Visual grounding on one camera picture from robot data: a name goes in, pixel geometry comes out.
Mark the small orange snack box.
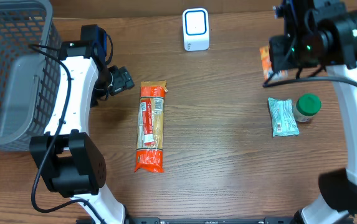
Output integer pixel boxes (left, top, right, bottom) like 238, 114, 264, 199
259, 46, 288, 81

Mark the orange spaghetti packet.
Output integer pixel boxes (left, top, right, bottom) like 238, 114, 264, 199
135, 80, 168, 173

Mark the green lid jar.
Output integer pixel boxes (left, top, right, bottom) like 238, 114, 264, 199
293, 93, 322, 123

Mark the teal wet wipes pack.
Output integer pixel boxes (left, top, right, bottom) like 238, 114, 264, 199
268, 98, 300, 137

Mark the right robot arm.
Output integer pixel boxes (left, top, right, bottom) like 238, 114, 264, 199
269, 1, 357, 223

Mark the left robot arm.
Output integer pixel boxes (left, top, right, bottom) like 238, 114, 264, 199
29, 25, 135, 223

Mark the white barcode scanner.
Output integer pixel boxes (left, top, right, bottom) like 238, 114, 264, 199
182, 8, 210, 52

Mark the grey plastic mesh basket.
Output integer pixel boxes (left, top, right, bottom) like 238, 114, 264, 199
0, 0, 62, 151

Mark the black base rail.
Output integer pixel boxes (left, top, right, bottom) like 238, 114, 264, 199
125, 217, 293, 224

